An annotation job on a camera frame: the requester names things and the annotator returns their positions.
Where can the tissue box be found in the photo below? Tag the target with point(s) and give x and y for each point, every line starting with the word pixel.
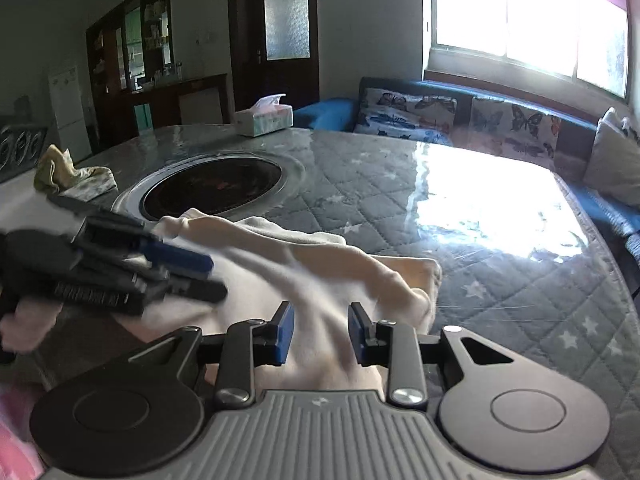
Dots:
pixel 262 117

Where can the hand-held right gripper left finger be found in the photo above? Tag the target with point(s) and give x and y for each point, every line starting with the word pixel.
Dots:
pixel 284 332

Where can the blue butterfly print cushion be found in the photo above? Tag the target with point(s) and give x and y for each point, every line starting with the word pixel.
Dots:
pixel 405 117

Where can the cream garment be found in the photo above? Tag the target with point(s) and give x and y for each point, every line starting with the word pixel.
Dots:
pixel 300 280

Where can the window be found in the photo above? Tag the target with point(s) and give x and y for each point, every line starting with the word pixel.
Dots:
pixel 500 10

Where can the yellow-green cloth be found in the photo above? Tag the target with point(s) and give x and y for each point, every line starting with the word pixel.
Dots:
pixel 65 175

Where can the ornate metal chair back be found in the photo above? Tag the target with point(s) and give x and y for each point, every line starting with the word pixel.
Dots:
pixel 20 150

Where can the dark wooden glass-panel door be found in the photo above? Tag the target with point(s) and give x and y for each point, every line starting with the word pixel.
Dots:
pixel 285 15

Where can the white refrigerator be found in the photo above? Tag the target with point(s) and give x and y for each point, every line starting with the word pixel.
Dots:
pixel 67 110

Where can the person's pink clothing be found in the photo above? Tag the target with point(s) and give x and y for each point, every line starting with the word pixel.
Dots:
pixel 15 435

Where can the dark wooden cabinet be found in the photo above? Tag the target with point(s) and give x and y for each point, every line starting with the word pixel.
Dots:
pixel 115 105

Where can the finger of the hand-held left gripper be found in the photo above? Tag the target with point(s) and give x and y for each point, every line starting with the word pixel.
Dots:
pixel 175 256
pixel 200 291

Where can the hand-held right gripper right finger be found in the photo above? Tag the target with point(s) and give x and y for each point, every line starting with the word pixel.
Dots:
pixel 358 332

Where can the teal bottle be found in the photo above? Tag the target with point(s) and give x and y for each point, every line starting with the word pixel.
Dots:
pixel 143 119

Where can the blue sofa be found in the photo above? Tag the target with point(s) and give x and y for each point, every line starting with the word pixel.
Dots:
pixel 325 112

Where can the multicoloured butterfly print cushion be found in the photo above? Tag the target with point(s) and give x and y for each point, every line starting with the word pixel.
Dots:
pixel 515 130

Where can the round built-in hot pot cooker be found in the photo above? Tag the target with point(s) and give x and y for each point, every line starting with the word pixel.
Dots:
pixel 215 185

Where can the grey pillow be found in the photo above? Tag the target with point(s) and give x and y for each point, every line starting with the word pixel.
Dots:
pixel 615 160

